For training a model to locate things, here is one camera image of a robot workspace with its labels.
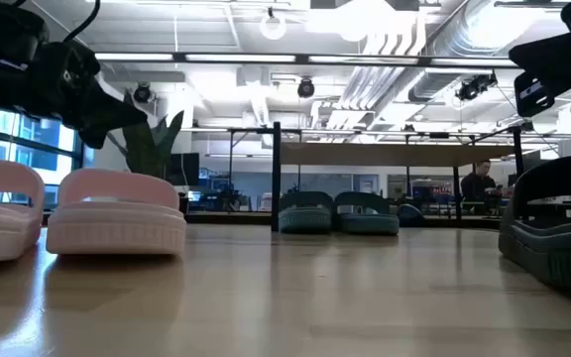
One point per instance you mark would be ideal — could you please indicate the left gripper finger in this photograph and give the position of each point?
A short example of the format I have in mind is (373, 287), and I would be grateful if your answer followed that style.
(96, 139)
(107, 114)

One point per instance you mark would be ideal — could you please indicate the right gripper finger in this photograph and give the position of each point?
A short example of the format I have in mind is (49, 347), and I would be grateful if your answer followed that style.
(548, 57)

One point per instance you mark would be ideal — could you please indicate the black slide sandal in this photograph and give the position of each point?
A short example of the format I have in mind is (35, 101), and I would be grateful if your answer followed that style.
(558, 253)

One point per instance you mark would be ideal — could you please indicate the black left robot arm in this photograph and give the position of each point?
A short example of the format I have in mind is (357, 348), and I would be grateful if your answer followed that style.
(3, 27)

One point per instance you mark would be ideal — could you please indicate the black ceiling spotlight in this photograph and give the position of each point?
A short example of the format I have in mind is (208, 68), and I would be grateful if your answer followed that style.
(143, 93)
(306, 88)

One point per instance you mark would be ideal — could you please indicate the green snake plant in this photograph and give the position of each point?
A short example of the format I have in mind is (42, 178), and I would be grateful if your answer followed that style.
(151, 149)

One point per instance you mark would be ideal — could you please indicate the large window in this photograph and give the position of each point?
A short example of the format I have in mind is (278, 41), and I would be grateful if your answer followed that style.
(37, 149)

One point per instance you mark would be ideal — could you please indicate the black monitor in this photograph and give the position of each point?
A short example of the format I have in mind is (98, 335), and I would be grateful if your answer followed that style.
(185, 168)

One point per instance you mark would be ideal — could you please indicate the overhead light bar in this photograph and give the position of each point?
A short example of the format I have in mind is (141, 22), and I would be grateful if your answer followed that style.
(241, 58)

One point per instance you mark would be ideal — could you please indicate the person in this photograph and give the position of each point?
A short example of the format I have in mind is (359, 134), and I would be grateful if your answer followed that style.
(476, 186)

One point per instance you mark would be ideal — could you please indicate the red sign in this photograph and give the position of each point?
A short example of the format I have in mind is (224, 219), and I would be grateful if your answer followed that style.
(441, 190)

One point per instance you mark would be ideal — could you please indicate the dark blue chair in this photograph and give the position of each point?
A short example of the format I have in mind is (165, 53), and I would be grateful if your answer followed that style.
(410, 215)

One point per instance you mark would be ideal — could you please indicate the green slide sandal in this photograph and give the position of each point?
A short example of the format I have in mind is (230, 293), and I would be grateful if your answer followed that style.
(367, 220)
(305, 218)

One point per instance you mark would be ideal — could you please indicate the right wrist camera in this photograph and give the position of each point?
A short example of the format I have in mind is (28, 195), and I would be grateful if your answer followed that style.
(533, 96)

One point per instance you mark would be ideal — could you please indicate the black ceiling camera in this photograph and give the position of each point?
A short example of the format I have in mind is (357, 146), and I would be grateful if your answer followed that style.
(474, 88)

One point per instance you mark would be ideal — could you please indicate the wooden shelf with black frame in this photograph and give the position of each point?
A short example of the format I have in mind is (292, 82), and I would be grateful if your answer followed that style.
(365, 154)

